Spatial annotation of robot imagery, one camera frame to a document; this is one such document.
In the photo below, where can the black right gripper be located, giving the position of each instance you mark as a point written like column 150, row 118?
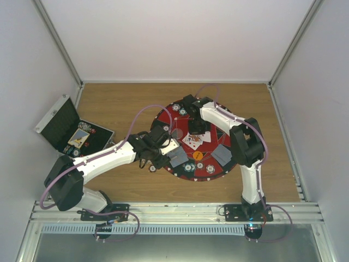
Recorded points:
column 192, row 131

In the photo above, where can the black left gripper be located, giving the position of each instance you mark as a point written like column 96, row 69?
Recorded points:
column 159, row 164

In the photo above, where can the orange 100 chip stack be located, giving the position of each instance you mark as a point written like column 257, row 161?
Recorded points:
column 152, row 168

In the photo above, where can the queen of spades card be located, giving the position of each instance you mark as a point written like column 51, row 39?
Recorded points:
column 197, row 139

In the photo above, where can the eight of diamonds card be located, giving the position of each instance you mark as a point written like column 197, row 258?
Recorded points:
column 189, row 143

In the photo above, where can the green 50 chip top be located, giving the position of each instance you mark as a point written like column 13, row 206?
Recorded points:
column 182, row 112

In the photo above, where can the green 50 chip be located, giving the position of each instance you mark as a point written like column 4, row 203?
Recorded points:
column 182, row 112
column 189, row 167

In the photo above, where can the dealt card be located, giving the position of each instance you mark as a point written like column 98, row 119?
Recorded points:
column 222, row 155
column 177, row 157

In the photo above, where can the orange big blind button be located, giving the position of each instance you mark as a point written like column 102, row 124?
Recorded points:
column 197, row 155

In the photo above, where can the green 50 chip bottom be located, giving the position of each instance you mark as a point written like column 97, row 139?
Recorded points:
column 189, row 167

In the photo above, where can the blue 10 chip bottom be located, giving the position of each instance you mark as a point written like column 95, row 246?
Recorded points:
column 210, row 169

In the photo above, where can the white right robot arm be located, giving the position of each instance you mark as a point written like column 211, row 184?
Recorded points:
column 249, row 149

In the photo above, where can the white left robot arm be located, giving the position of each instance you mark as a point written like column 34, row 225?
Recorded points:
column 65, row 184

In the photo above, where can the clear round dealer button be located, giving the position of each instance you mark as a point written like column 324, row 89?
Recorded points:
column 177, row 133

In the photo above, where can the round red black poker mat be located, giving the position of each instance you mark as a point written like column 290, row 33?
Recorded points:
column 169, row 120

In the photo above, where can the card box in case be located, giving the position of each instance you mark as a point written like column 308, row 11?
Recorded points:
column 78, row 138

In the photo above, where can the aluminium poker case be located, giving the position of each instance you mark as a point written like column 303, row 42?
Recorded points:
column 61, row 122

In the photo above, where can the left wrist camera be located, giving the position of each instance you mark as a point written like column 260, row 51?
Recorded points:
column 159, row 135

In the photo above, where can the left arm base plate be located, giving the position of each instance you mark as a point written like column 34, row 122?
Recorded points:
column 112, row 213

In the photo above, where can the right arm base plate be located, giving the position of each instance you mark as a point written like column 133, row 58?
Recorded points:
column 245, row 213

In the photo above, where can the slotted cable duct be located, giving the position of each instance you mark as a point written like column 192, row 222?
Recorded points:
column 144, row 229

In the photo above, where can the front aluminium rail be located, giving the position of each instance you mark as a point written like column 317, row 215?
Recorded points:
column 186, row 213

